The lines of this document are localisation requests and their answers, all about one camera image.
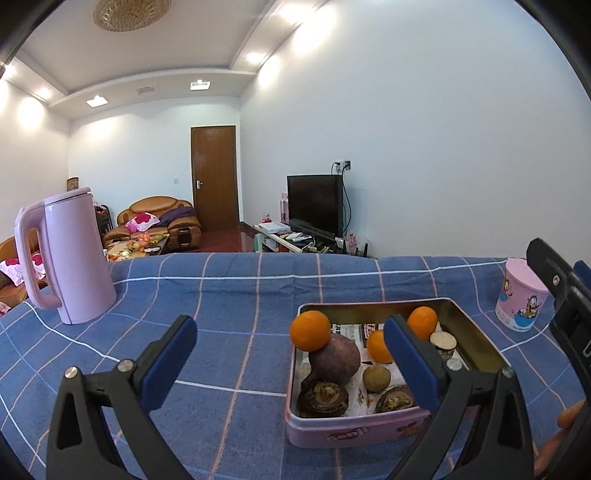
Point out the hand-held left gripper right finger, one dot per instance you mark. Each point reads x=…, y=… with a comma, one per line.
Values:
x=411, y=360

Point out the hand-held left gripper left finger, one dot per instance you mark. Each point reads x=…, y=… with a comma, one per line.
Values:
x=173, y=355

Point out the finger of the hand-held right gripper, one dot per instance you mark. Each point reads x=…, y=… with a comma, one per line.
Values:
x=584, y=273
x=545, y=267

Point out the orange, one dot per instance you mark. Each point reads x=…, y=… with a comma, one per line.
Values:
x=378, y=346
x=310, y=330
x=421, y=321

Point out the small patterned cup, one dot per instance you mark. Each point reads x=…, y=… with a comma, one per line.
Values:
x=443, y=344

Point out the green-brown round fruit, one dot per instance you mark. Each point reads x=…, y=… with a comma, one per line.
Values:
x=376, y=379

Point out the dark brown husked fruit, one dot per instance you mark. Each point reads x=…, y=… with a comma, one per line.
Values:
x=323, y=397
x=392, y=399

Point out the purple sweet potato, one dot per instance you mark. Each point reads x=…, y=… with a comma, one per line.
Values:
x=337, y=357

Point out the pink tin box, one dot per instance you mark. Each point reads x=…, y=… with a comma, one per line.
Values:
x=351, y=434

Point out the person's right hand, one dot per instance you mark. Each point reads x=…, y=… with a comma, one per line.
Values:
x=565, y=417

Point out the pink cartoon cup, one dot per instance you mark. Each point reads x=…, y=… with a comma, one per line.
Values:
x=519, y=295

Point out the blue checked tablecloth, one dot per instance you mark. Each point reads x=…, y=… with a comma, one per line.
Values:
x=231, y=295

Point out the coffee table with snacks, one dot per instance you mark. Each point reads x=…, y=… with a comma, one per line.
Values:
x=138, y=244

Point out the small pink box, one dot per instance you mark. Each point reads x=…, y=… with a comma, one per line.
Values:
x=353, y=242

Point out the pink pillow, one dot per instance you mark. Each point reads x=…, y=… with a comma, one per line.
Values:
x=141, y=222

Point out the pink kettle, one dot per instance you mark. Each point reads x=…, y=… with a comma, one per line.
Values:
x=74, y=258

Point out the purple blanket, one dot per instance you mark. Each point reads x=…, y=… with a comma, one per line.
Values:
x=178, y=214

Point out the white tv stand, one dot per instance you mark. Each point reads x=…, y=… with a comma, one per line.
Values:
x=268, y=241

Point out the brown leather armchair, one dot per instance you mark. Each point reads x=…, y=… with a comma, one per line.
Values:
x=152, y=205

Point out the black shelf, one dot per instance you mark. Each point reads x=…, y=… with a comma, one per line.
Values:
x=102, y=219

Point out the flat white box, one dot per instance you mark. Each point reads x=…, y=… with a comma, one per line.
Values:
x=274, y=227

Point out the pink gift bag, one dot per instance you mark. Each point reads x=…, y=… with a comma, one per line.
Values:
x=283, y=207

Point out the black television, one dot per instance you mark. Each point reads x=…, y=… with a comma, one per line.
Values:
x=314, y=203

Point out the brown wooden door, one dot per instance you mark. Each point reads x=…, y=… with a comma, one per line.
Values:
x=214, y=175

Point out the brown leather sofa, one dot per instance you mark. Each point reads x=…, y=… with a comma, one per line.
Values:
x=7, y=251

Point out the brown patterned canister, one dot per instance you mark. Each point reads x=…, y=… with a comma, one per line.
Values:
x=72, y=183

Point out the square ceiling panel light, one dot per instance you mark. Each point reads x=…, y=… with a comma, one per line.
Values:
x=201, y=84
x=97, y=100

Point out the ceiling air vent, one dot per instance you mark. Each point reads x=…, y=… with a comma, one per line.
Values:
x=147, y=90

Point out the golden ceiling lamp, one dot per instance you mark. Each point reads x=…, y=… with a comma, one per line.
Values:
x=131, y=14

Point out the white wall socket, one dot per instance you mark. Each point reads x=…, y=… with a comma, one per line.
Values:
x=342, y=165

